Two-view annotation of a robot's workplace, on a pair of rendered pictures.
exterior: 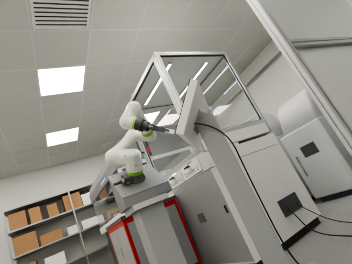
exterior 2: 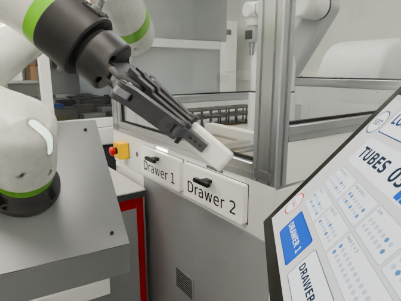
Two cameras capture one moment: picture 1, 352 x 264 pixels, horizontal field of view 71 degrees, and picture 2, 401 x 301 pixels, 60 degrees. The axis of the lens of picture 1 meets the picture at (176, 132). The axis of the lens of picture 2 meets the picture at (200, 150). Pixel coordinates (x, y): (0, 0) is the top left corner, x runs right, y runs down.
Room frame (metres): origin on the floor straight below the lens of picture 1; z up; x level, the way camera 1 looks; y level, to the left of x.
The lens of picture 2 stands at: (1.19, 0.04, 1.22)
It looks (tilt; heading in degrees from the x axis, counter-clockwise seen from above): 13 degrees down; 0
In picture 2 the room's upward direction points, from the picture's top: straight up
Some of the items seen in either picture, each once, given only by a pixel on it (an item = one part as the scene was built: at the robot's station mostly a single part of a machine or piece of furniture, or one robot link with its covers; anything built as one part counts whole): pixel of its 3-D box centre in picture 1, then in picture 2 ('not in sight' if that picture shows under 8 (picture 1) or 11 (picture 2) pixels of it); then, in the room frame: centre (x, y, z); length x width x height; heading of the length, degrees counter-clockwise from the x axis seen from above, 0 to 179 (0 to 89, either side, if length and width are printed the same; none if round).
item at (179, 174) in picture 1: (175, 180); (160, 166); (2.42, 0.20, 0.87); 0.29 x 0.02 x 0.11; 35
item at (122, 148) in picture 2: not in sight; (120, 150); (2.68, 0.40, 0.88); 0.07 x 0.05 x 0.07; 35
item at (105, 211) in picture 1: (141, 191); (93, 80); (4.01, 0.91, 1.13); 1.78 x 1.14 x 0.45; 35
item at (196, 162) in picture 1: (191, 169); (212, 190); (2.16, 0.02, 0.87); 0.29 x 0.02 x 0.11; 35
